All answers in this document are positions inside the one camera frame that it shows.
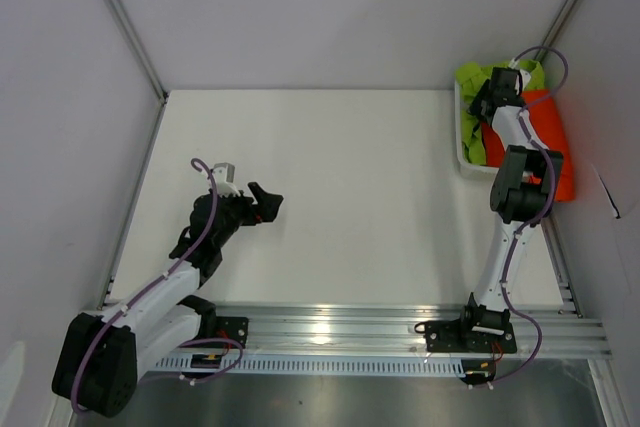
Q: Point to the aluminium front rail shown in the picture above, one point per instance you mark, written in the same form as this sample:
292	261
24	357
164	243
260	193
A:
347	330

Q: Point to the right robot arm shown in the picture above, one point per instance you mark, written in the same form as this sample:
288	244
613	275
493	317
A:
522	194

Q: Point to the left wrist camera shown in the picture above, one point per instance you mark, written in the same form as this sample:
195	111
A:
223	174

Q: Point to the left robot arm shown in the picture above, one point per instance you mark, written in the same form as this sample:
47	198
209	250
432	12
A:
105	354

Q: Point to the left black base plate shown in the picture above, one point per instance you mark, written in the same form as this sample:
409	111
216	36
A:
227	327

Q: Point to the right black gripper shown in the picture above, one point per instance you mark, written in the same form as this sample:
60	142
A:
476	106

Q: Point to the left aluminium corner post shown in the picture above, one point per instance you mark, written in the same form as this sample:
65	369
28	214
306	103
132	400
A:
135	45

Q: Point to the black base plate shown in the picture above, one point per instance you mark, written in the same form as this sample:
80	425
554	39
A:
227	327
456	336

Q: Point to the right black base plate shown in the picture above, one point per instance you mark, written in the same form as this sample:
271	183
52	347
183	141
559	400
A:
456	336

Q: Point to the white plastic basket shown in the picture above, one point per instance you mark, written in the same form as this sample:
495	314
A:
467	170

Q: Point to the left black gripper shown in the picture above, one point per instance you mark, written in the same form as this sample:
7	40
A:
254	214

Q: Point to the green shorts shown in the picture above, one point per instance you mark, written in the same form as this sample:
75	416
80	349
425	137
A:
470	78

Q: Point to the white slotted cable duct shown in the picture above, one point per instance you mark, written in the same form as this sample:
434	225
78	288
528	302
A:
412	366

